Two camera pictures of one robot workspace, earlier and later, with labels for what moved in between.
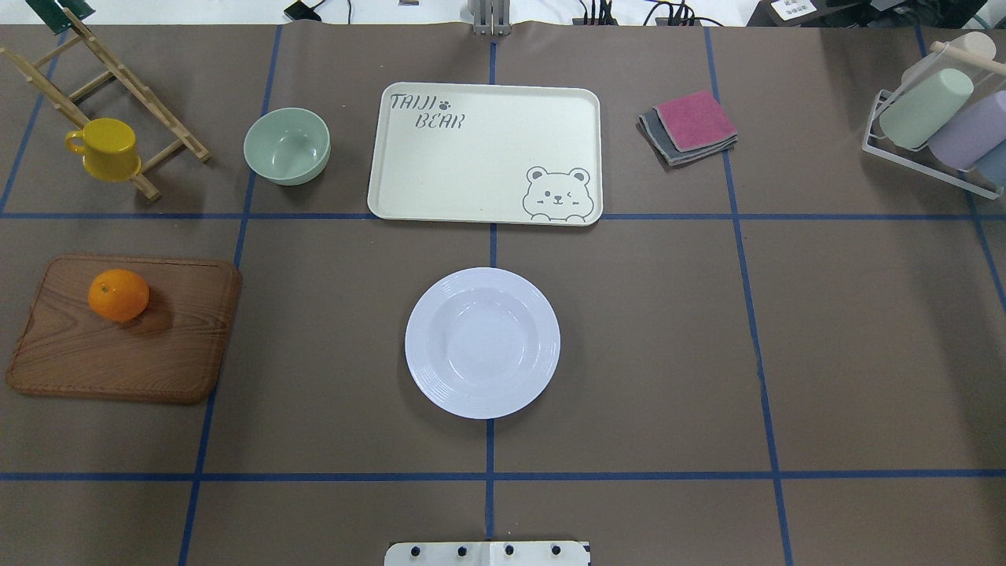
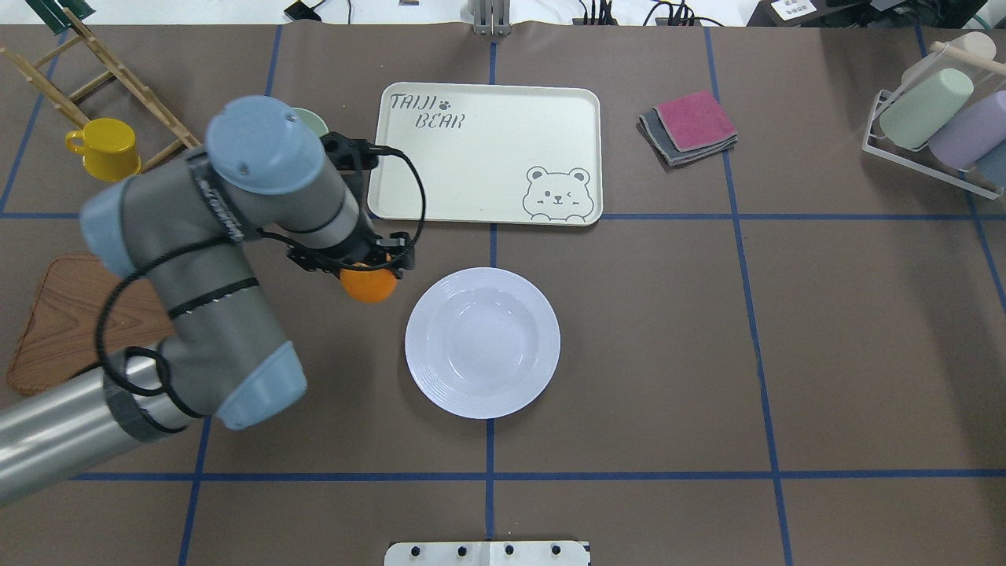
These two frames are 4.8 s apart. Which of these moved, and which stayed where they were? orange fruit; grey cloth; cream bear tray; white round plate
Moved: orange fruit
Stayed: cream bear tray; grey cloth; white round plate
